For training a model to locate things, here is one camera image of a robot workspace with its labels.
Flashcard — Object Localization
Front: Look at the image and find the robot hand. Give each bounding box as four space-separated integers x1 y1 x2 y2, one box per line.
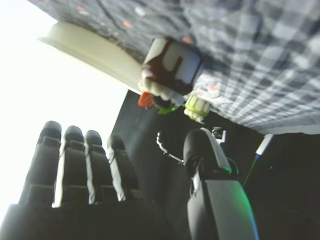
0 120 260 240

